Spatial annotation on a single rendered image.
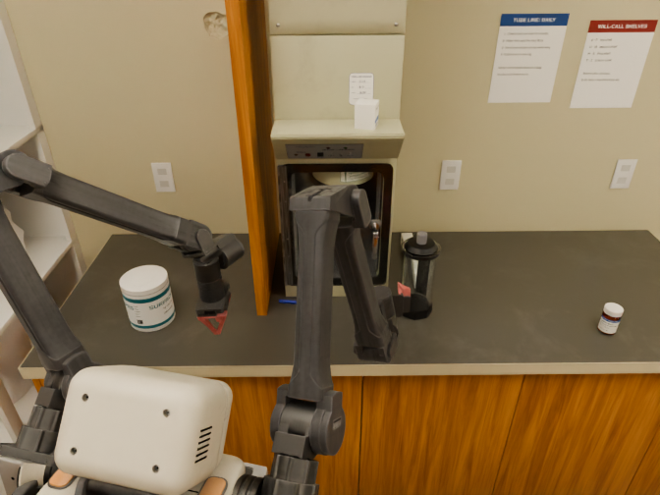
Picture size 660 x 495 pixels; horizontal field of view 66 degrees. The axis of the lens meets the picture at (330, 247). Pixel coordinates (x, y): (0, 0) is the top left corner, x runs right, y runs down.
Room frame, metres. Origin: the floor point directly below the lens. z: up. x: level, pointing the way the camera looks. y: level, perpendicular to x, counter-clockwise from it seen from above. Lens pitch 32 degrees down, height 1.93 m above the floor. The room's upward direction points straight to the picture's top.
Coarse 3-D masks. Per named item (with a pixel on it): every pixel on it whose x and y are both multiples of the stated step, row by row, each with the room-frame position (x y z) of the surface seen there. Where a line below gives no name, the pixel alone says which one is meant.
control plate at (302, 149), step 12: (288, 144) 1.19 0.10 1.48; (300, 144) 1.19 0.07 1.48; (312, 144) 1.19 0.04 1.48; (324, 144) 1.19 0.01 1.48; (336, 144) 1.19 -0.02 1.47; (348, 144) 1.19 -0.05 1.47; (360, 144) 1.19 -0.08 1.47; (288, 156) 1.24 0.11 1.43; (300, 156) 1.24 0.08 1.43; (312, 156) 1.24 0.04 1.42; (324, 156) 1.24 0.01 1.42; (336, 156) 1.24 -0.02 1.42; (348, 156) 1.25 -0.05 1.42; (360, 156) 1.25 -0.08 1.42
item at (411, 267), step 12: (408, 252) 1.18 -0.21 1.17; (408, 264) 1.19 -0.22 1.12; (420, 264) 1.17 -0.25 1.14; (432, 264) 1.18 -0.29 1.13; (408, 276) 1.19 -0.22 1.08; (420, 276) 1.17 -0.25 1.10; (432, 276) 1.19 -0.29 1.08; (420, 288) 1.17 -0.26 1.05; (432, 288) 1.20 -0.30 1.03; (420, 300) 1.17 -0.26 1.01
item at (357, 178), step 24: (288, 168) 1.27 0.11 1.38; (312, 168) 1.27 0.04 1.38; (336, 168) 1.27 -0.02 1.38; (360, 168) 1.27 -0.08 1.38; (384, 168) 1.27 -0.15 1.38; (288, 192) 1.27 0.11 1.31; (384, 192) 1.27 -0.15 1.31; (384, 216) 1.27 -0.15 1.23; (384, 240) 1.27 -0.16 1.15; (336, 264) 1.27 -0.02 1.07; (384, 264) 1.27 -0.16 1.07
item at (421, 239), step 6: (420, 234) 1.21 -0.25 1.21; (426, 234) 1.21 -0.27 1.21; (408, 240) 1.23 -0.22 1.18; (414, 240) 1.23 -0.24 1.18; (420, 240) 1.20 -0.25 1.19; (426, 240) 1.21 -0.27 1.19; (432, 240) 1.23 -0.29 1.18; (408, 246) 1.21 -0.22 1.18; (414, 246) 1.20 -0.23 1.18; (420, 246) 1.20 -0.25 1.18; (426, 246) 1.20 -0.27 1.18; (432, 246) 1.20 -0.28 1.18; (414, 252) 1.18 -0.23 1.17; (420, 252) 1.17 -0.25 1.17; (426, 252) 1.18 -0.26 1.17; (432, 252) 1.18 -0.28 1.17
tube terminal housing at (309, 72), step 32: (288, 64) 1.28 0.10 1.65; (320, 64) 1.28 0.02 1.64; (352, 64) 1.28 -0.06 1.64; (384, 64) 1.29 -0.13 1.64; (288, 96) 1.28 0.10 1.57; (320, 96) 1.28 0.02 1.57; (384, 96) 1.29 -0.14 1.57; (288, 160) 1.28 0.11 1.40; (320, 160) 1.28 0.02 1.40; (352, 160) 1.28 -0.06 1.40; (384, 160) 1.29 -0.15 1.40; (288, 288) 1.28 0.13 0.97
